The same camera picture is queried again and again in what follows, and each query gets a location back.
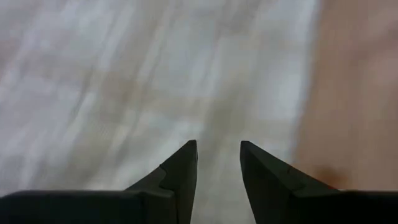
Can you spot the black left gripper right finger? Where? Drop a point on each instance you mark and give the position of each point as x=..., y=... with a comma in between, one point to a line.
x=295, y=205

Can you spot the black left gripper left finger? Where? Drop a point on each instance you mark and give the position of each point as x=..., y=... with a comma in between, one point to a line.
x=109, y=207

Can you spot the white checked towel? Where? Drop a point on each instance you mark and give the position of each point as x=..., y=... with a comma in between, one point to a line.
x=140, y=77

